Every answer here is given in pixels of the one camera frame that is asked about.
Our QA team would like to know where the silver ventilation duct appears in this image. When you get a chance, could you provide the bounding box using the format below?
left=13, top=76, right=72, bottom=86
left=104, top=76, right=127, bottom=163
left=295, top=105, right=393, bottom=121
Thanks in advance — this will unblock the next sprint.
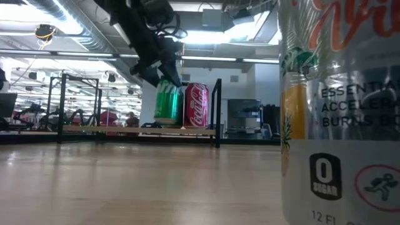
left=24, top=0, right=141, bottom=85

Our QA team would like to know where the red Coca-Cola can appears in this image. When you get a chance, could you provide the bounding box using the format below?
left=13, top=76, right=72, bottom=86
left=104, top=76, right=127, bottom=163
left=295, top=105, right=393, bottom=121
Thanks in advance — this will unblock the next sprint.
left=183, top=82, right=209, bottom=128

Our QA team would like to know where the black round ceiling device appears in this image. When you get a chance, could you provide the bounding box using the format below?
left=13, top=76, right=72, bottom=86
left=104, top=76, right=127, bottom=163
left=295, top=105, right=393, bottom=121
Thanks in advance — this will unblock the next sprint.
left=34, top=24, right=57, bottom=41

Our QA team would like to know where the red rig cover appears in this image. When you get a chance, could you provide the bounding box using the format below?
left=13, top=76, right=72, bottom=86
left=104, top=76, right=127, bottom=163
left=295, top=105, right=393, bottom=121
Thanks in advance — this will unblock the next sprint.
left=99, top=111, right=119, bottom=128

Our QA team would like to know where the black monitor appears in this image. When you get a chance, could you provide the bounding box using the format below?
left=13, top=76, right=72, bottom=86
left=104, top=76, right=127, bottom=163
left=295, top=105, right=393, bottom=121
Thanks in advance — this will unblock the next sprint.
left=0, top=92, right=18, bottom=119

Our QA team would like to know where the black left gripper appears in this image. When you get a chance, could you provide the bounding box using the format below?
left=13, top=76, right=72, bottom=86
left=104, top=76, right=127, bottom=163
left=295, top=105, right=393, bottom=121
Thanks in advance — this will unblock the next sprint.
left=129, top=36, right=186, bottom=88

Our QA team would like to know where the long ceiling light strip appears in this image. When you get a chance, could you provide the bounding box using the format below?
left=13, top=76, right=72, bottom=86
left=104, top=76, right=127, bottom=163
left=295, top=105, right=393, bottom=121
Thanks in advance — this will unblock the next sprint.
left=0, top=49, right=140, bottom=59
left=181, top=55, right=280, bottom=64

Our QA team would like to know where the wooden shelf with black frame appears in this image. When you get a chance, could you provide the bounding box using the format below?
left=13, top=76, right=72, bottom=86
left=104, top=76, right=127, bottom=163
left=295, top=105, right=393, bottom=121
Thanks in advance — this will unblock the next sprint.
left=46, top=73, right=223, bottom=149

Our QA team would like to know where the person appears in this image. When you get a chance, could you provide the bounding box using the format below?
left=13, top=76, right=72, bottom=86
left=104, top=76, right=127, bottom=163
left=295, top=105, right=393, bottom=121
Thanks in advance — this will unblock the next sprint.
left=125, top=111, right=141, bottom=136

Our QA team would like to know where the black robot rig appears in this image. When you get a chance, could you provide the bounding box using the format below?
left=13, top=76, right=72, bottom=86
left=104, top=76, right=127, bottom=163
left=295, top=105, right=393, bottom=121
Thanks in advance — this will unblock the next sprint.
left=12, top=102, right=94, bottom=129

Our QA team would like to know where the black curtain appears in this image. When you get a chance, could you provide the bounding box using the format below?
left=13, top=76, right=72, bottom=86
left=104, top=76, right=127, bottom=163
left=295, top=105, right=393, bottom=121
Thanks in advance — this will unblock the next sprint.
left=262, top=104, right=281, bottom=138

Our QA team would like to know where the black aluminium table frame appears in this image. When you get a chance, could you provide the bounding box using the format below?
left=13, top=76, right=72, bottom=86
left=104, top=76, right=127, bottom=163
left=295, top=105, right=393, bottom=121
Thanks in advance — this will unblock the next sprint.
left=0, top=132, right=281, bottom=146

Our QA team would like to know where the green Sprite can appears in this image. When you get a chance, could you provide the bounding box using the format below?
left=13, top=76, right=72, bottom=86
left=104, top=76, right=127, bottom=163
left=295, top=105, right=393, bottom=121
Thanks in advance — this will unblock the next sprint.
left=153, top=77, right=184, bottom=126

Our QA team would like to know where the dark cabinet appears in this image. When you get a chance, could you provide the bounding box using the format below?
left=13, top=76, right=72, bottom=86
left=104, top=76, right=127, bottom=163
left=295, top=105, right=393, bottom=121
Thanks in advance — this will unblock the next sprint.
left=227, top=99, right=263, bottom=139

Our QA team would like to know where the white slim energy drink can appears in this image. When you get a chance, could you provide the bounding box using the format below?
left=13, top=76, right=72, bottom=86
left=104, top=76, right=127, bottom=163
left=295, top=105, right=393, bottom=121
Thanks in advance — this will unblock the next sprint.
left=277, top=0, right=400, bottom=225

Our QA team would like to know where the grey ceiling box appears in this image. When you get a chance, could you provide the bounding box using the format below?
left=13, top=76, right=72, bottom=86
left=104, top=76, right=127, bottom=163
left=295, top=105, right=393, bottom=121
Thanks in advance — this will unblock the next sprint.
left=201, top=8, right=223, bottom=28

